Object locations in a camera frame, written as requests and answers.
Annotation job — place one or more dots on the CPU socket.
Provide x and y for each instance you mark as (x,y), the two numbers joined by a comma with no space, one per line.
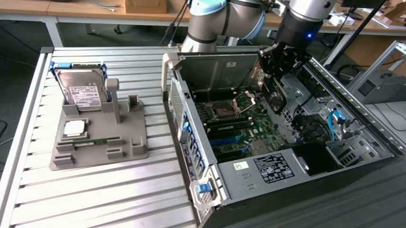
(224,110)

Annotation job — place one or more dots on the brown cardboard box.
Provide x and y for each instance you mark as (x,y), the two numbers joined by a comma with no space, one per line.
(146,6)

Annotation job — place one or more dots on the black caster wheel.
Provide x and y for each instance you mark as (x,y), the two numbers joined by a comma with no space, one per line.
(118,29)

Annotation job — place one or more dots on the hard disk with blue carrier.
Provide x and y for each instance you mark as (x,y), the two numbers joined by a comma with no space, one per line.
(79,83)

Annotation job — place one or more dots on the black slanted pole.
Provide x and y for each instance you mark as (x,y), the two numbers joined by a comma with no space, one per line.
(359,31)

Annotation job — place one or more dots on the blue expansion slot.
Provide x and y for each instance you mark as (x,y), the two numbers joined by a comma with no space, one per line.
(225,140)

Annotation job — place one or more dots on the grey parts rack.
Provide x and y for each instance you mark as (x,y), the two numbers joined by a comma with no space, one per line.
(102,128)

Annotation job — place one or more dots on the folded brown cardboard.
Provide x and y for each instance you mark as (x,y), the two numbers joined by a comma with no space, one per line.
(397,13)

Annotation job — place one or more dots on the green graphics card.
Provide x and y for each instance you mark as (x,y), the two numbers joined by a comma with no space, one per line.
(274,97)

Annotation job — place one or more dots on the open PC case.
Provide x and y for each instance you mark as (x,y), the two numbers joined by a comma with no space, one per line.
(204,71)

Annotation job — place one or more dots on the grey chipset heatsink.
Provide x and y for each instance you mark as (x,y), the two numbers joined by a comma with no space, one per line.
(260,146)

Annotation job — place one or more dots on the cluttered wooden desk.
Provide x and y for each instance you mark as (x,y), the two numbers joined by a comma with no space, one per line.
(365,29)

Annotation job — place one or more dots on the aluminium profile frame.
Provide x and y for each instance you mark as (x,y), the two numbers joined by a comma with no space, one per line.
(384,57)

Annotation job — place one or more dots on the long wooden desk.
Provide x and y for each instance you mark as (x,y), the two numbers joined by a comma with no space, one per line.
(31,7)

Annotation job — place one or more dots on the grey equipment cabinet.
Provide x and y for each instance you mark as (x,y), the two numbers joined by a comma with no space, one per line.
(381,90)

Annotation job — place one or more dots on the blue case latch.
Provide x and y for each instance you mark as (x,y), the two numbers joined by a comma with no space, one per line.
(204,188)

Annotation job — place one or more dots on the silver CPU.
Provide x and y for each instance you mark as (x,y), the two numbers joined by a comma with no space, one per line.
(74,128)

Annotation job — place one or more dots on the green RAM stick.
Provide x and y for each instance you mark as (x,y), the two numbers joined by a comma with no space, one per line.
(90,141)

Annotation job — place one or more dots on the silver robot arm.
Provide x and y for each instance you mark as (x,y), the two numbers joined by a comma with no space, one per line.
(206,21)

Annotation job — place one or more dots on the thin locking lever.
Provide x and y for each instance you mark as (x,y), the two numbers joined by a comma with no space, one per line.
(209,97)

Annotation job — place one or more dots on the grey disk bay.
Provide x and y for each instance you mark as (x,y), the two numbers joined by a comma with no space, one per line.
(349,152)

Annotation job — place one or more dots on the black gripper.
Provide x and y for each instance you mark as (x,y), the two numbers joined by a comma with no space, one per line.
(296,33)

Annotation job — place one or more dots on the green motherboard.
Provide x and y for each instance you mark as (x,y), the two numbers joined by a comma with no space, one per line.
(264,123)

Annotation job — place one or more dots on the black monitor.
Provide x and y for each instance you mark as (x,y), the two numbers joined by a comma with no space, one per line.
(359,2)

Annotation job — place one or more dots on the grey power supply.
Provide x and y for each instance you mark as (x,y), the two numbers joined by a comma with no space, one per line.
(248,180)

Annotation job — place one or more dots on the metal socket cover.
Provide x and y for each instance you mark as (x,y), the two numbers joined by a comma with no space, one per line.
(245,99)

